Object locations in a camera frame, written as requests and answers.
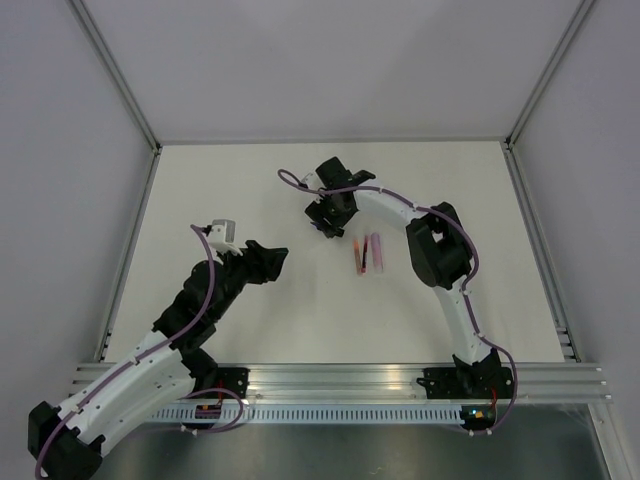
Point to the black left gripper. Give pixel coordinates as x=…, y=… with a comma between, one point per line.
x=264, y=264

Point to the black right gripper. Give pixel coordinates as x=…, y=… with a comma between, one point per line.
x=316, y=212

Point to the orange transparent pen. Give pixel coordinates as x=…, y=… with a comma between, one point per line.
x=357, y=256

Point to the red transparent pen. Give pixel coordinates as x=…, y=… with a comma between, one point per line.
x=364, y=255

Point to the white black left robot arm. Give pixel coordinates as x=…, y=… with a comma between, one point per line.
x=71, y=439

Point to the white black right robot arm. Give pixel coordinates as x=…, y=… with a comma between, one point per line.
x=442, y=256

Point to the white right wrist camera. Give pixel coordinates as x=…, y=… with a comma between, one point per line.
x=309, y=181

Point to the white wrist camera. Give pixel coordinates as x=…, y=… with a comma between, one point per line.
x=309, y=181
x=221, y=235

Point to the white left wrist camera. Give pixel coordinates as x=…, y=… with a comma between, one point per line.
x=221, y=235

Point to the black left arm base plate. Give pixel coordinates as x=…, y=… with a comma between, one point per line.
x=234, y=379

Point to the white slotted cable duct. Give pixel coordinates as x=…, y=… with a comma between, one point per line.
x=314, y=414

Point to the aluminium frame post right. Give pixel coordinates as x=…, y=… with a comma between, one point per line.
x=575, y=24

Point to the aluminium frame post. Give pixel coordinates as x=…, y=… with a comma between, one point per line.
x=98, y=43
x=575, y=24

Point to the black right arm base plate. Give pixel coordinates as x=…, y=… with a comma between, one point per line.
x=447, y=383

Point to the aluminium frame post left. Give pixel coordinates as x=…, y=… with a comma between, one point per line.
x=98, y=43

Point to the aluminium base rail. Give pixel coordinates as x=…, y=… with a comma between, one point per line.
x=538, y=383

